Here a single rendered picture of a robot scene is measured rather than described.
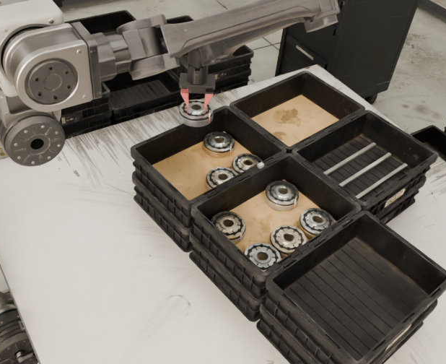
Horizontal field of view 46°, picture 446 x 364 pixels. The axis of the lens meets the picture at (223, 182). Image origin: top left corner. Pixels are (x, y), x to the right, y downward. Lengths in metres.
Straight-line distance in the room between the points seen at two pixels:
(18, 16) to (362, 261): 1.07
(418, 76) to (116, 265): 3.04
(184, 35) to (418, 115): 2.82
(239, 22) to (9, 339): 1.26
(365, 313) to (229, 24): 0.81
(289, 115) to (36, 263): 1.01
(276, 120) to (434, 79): 2.39
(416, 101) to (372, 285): 2.50
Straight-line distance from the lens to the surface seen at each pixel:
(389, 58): 3.43
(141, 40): 1.04
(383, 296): 1.48
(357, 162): 1.84
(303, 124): 1.93
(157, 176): 1.51
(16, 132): 1.30
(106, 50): 0.98
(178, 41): 1.04
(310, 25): 1.16
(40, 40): 0.98
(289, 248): 1.46
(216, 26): 1.04
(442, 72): 4.29
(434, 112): 3.80
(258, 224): 1.54
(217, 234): 1.37
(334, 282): 1.47
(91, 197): 1.79
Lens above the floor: 1.98
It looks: 44 degrees down
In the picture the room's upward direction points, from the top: 7 degrees clockwise
